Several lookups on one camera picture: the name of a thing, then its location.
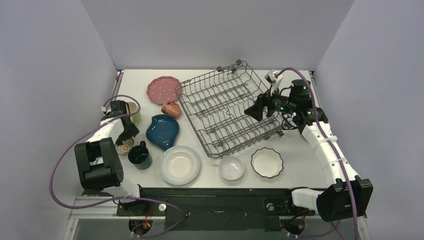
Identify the light green mug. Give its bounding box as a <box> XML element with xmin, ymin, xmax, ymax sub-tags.
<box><xmin>127</xmin><ymin>101</ymin><xmax>143</xmax><ymax>125</ymax></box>

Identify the small white cup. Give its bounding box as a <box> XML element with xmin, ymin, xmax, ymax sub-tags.
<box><xmin>115</xmin><ymin>138</ymin><xmax>135</xmax><ymax>156</ymax></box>

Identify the pink polka dot plate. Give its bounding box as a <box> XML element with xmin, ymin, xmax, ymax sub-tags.
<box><xmin>146</xmin><ymin>76</ymin><xmax>183</xmax><ymax>105</ymax></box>

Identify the blue leaf-shaped plate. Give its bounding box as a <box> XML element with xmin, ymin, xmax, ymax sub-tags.
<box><xmin>145</xmin><ymin>114</ymin><xmax>180</xmax><ymax>151</ymax></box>

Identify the dark green mug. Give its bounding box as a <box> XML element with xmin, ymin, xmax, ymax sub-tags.
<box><xmin>128</xmin><ymin>141</ymin><xmax>153</xmax><ymax>170</ymax></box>

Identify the white fluted bowl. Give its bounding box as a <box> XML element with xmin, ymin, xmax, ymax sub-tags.
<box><xmin>250</xmin><ymin>147</ymin><xmax>284</xmax><ymax>179</ymax></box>

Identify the small orange cup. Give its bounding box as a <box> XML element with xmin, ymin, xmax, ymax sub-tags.
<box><xmin>161</xmin><ymin>101</ymin><xmax>182</xmax><ymax>119</ymax></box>

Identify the white round bowl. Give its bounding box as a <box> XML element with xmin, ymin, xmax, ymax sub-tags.
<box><xmin>218</xmin><ymin>155</ymin><xmax>245</xmax><ymax>181</ymax></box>

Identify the white deep plate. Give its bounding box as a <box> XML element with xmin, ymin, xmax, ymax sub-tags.
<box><xmin>159</xmin><ymin>146</ymin><xmax>201</xmax><ymax>186</ymax></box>

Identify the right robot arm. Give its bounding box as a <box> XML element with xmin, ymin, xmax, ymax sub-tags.
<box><xmin>244</xmin><ymin>79</ymin><xmax>374</xmax><ymax>222</ymax></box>

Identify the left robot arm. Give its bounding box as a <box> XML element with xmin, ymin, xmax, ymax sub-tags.
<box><xmin>74</xmin><ymin>100</ymin><xmax>149</xmax><ymax>215</ymax></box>

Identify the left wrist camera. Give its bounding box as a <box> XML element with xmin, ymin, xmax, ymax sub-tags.
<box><xmin>100</xmin><ymin>106</ymin><xmax>110</xmax><ymax>114</ymax></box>

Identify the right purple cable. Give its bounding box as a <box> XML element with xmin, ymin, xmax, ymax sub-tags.
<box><xmin>274</xmin><ymin>67</ymin><xmax>362</xmax><ymax>240</ymax></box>

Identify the grey wire dish rack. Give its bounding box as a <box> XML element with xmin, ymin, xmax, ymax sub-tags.
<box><xmin>175</xmin><ymin>59</ymin><xmax>284</xmax><ymax>159</ymax></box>

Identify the aluminium rail frame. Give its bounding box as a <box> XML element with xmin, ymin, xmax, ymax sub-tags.
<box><xmin>65</xmin><ymin>195</ymin><xmax>354</xmax><ymax>240</ymax></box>

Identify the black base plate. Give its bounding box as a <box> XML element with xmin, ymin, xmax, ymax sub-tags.
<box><xmin>113</xmin><ymin>187</ymin><xmax>316</xmax><ymax>235</ymax></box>

